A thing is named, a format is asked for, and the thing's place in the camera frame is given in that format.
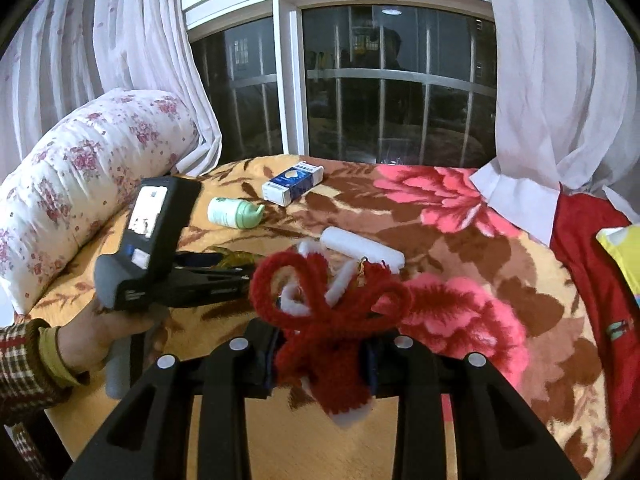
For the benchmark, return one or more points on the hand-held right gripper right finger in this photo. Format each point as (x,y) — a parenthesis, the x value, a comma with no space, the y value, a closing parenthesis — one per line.
(385,365)

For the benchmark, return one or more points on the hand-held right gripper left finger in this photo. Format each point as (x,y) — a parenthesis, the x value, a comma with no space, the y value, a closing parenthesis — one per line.
(260,360)

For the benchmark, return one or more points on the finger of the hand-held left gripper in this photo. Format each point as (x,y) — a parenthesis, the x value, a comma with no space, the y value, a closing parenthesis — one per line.
(210,287)
(200,261)

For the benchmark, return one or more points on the clear yellow hair clip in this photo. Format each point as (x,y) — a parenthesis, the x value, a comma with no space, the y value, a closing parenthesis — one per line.
(240,257)

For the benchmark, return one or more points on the red white pipe cleaner ornament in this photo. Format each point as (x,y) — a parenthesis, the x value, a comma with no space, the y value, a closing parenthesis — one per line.
(325,345)

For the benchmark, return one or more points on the person's left forearm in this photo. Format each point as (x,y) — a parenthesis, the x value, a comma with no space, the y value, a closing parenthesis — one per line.
(20,375)

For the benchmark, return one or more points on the person's left hand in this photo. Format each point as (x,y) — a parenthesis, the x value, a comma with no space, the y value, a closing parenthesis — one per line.
(85,340)

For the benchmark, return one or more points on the small green capped bottle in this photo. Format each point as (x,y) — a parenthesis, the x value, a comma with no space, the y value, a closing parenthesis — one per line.
(230,212)

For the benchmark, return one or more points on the pink floral white pillow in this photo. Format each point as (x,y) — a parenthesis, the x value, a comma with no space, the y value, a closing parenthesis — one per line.
(75,170)

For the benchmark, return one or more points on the blue and white small box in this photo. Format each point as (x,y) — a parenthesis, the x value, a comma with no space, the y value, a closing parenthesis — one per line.
(292,182)

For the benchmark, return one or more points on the white cylindrical tube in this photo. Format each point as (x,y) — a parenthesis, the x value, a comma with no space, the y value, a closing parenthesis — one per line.
(350,242)

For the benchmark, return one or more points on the floral orange plush blanket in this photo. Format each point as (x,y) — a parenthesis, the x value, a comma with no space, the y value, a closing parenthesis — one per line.
(475,260)

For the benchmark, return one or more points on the white framed barred window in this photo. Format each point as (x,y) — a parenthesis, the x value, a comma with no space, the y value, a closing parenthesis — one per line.
(287,85)

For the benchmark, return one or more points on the sheer white curtain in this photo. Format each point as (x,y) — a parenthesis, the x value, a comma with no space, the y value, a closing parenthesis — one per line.
(550,85)
(125,35)

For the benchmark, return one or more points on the red cloth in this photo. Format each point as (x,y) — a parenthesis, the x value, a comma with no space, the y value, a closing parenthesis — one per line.
(595,300)

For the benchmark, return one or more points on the yellow plastic package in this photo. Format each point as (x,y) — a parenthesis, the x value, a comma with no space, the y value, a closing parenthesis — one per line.
(625,255)

